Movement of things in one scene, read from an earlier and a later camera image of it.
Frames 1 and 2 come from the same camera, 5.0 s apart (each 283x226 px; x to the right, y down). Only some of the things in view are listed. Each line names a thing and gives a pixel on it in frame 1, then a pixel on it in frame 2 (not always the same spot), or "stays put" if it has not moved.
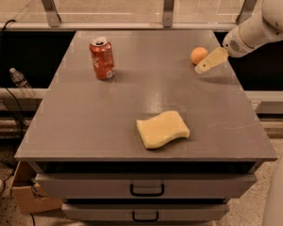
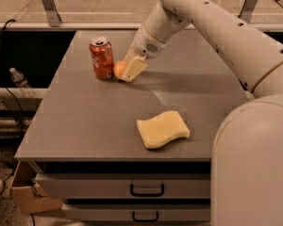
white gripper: x=232 y=45 -> x=145 y=45
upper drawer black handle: x=162 y=191 stays put
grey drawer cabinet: x=145 y=127 stays put
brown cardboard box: x=27 y=194 stays put
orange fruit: x=198 y=54 -> x=120 y=68
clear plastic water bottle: x=22 y=83 stays put
